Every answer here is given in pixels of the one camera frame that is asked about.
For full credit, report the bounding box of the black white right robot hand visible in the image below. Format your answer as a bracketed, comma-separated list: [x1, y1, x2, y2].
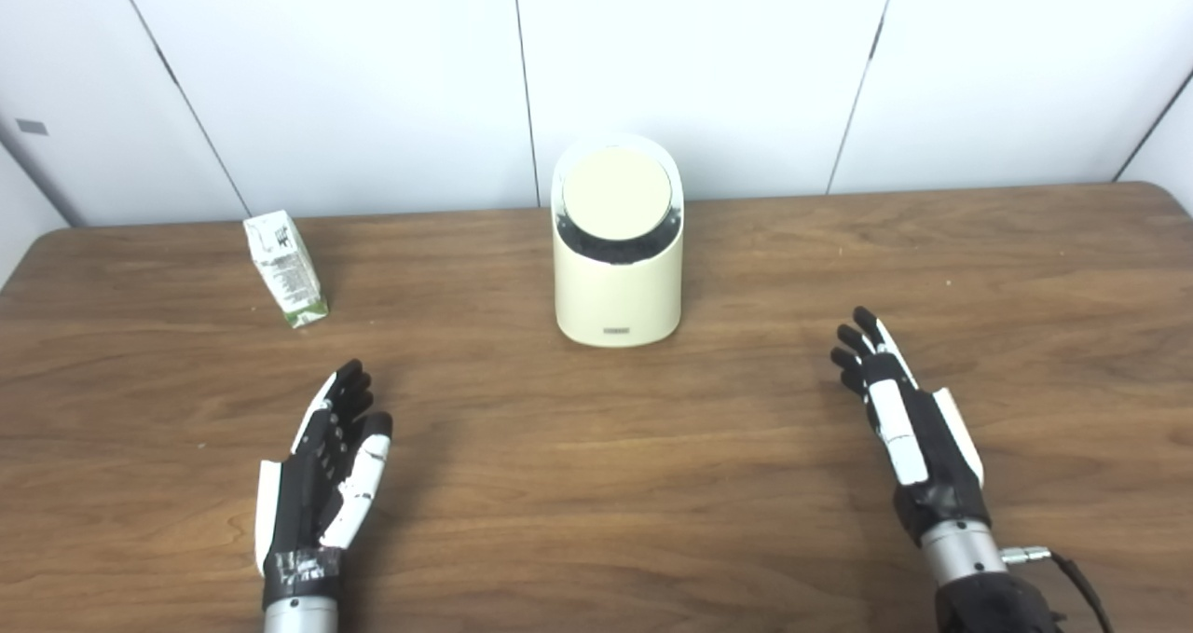
[830, 307, 991, 546]

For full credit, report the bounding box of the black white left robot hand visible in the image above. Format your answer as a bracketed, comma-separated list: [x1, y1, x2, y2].
[256, 360, 394, 608]

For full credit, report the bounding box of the white green milk carton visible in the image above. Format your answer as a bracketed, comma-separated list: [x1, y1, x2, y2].
[243, 211, 330, 329]

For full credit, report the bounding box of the cream-colored plastic bin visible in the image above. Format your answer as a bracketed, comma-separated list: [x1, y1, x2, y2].
[551, 133, 685, 348]

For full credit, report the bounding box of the round cream bin lid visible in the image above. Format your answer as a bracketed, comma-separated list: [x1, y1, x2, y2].
[562, 147, 673, 240]

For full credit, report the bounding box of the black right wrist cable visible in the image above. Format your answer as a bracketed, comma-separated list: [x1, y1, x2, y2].
[1002, 546, 1115, 633]

